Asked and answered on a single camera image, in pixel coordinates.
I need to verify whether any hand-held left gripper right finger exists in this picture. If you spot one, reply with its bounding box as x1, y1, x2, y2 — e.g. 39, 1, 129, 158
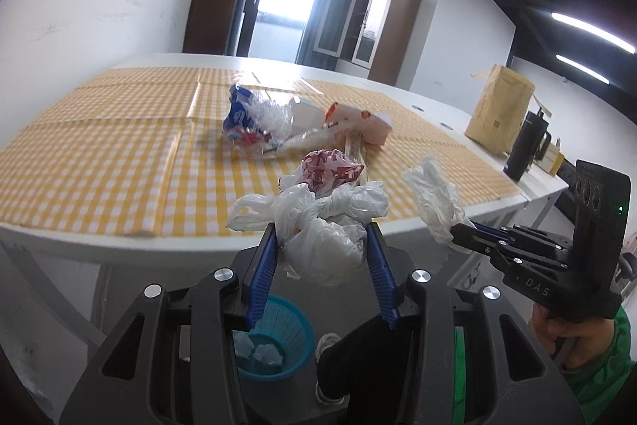
365, 222, 585, 425

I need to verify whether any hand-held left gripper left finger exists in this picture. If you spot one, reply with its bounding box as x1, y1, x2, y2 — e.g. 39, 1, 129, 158
59, 222, 279, 425

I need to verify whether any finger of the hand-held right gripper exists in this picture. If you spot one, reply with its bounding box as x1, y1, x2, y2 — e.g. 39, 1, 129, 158
450, 225, 573, 277
470, 220, 573, 253

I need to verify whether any blue plastic basket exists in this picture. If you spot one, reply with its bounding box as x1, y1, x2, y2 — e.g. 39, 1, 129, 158
233, 296, 315, 380

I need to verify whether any white plastic glove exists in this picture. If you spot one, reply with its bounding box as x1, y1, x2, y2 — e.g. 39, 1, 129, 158
402, 155, 477, 253

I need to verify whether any white plastic bag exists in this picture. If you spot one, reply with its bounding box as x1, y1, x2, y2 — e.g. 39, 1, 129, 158
226, 173, 390, 287

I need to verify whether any red white wrapper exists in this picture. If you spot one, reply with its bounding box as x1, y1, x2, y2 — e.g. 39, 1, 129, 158
300, 149, 367, 198

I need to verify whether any person's right forearm green sleeve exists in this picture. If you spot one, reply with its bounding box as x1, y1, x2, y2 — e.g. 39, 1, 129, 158
561, 306, 637, 425

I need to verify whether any person's right hand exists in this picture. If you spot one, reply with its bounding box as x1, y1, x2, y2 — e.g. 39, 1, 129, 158
529, 303, 619, 372

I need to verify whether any crumpled white tissue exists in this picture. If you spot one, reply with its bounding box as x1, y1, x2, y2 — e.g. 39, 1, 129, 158
251, 343, 285, 367
234, 333, 256, 360

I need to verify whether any white shoe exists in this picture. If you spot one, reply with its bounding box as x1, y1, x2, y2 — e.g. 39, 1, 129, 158
315, 333, 342, 362

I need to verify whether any black tumbler mug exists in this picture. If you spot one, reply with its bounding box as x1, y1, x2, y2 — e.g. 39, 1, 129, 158
504, 109, 553, 182

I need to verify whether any small yellow box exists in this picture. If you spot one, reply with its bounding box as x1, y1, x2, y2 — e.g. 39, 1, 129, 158
535, 140, 567, 178

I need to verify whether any brown paper bag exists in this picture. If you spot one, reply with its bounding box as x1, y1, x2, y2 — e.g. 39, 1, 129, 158
464, 64, 553, 156

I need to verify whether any person's green top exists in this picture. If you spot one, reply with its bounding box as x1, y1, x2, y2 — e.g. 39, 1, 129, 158
452, 328, 467, 425

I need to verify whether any clear plastic strip wrapper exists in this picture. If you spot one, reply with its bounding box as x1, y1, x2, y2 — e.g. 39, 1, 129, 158
343, 131, 372, 193

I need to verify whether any clear plastic cone wrapper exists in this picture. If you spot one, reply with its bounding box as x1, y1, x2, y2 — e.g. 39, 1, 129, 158
269, 126, 345, 158

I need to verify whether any crumpled clear plastic bag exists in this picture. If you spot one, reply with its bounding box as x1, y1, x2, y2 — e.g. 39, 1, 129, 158
249, 99, 295, 143

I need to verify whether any orange white snack packet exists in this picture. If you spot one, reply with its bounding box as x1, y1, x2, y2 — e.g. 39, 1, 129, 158
324, 102, 373, 134

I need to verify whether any blue white packet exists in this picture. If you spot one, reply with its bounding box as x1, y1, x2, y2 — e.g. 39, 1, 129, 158
221, 84, 270, 158

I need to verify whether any white paper carton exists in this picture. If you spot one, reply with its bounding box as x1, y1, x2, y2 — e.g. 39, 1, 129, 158
287, 95, 328, 138

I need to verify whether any ceiling strip light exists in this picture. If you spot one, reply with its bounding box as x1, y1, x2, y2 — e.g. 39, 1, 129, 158
555, 53, 611, 84
550, 12, 637, 55

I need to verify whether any yellow checked tablecloth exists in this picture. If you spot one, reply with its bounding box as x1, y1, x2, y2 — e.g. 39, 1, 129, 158
0, 65, 524, 240

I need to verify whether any glass door cabinet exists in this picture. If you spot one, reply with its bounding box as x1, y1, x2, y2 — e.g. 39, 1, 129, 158
313, 0, 424, 88

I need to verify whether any dark curtain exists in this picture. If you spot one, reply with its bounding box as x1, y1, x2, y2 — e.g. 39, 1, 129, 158
296, 0, 387, 68

